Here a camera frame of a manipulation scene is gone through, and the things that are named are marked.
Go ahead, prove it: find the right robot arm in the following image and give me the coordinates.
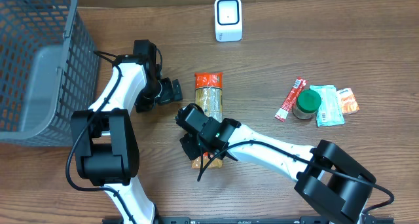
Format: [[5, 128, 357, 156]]
[[176, 117, 376, 223]]

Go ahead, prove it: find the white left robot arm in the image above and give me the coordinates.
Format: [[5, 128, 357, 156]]
[[65, 49, 182, 223]]

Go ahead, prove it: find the teal tissue pack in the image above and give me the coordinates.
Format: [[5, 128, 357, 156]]
[[310, 85, 345, 127]]

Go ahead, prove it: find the red stick sachet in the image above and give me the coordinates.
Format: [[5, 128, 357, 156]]
[[274, 77, 307, 122]]

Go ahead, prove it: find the orange tissue pack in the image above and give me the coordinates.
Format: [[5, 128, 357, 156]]
[[337, 88, 359, 115]]

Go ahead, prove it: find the white barcode scanner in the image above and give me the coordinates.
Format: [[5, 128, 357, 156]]
[[214, 0, 243, 42]]

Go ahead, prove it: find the grey plastic basket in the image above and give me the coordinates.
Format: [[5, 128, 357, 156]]
[[1, 0, 100, 147]]

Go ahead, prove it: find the green lid jar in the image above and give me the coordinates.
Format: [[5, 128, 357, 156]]
[[292, 90, 321, 120]]

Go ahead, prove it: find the orange spaghetti package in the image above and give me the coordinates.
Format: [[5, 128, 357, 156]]
[[191, 71, 224, 170]]

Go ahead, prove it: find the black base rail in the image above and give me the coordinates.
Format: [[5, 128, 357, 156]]
[[101, 216, 395, 224]]

